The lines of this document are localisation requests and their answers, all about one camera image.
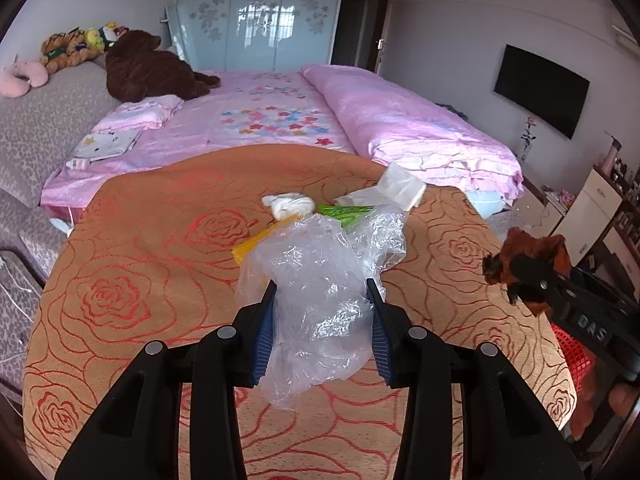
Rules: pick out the folded pink towel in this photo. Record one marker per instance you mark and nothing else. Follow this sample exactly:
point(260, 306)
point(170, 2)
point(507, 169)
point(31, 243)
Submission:
point(150, 113)

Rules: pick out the clear plastic bag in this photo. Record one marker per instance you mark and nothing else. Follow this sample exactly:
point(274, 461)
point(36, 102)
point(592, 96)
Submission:
point(322, 317)

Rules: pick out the white tall cabinet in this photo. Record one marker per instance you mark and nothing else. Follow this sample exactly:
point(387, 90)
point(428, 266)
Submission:
point(592, 211)

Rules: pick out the green wrapper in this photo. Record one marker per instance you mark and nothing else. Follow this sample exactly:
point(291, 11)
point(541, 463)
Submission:
point(346, 215)

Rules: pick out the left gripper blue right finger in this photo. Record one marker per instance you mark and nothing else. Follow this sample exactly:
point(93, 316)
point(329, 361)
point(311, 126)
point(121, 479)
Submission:
point(389, 339)

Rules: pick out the yellow foam fruit net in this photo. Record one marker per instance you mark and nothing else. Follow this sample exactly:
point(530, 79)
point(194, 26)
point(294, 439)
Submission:
point(241, 250)

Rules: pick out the glass sliding door wardrobe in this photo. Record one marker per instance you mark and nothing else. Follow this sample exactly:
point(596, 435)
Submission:
point(266, 35)

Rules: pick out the brown orange wrapper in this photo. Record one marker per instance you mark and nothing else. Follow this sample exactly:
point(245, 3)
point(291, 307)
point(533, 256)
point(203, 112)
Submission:
point(530, 259)

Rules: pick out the black wall television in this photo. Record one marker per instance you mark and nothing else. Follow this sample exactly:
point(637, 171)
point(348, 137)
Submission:
point(548, 90)

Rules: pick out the red plastic mesh basket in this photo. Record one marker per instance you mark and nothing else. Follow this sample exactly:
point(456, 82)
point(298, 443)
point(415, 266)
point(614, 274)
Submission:
point(578, 360)

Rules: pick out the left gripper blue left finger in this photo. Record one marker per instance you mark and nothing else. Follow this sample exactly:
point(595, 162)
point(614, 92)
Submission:
point(255, 330)

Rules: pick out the rose in glass vase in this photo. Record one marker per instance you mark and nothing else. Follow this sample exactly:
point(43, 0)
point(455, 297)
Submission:
point(527, 137)

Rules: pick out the pink quilt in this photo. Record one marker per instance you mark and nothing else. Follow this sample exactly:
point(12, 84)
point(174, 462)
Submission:
point(387, 123)

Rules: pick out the white crumpled tissue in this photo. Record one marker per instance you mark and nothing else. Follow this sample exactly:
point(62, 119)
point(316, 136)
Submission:
point(289, 205)

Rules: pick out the grey bed frame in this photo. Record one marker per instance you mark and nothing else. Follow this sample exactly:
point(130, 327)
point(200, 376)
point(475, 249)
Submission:
point(38, 133)

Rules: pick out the dark doorway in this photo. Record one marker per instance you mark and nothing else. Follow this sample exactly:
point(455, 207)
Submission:
point(359, 34)

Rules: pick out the light blue pillow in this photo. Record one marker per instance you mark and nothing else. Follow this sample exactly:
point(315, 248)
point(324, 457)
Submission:
point(486, 203)

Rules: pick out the white notebook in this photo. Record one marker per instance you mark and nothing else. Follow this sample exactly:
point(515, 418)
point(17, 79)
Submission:
point(105, 145)

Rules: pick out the brown plush bear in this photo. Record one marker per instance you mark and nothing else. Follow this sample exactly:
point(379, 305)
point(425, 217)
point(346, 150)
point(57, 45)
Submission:
point(137, 69)

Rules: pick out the white translucent plastic wrapper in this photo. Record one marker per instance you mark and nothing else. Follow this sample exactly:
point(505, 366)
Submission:
point(397, 187)

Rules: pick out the tan plush toy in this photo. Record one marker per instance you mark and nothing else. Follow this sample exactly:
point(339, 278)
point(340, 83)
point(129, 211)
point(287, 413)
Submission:
point(66, 49)

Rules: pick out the pink thermos bottle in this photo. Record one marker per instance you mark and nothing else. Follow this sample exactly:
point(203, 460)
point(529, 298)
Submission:
point(608, 162)

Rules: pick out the pink neck pillow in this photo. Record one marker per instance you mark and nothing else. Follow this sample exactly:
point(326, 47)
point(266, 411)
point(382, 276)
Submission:
point(18, 78)

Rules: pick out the pink floral bed sheet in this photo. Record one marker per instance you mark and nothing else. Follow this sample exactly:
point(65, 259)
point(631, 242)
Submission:
point(249, 108)

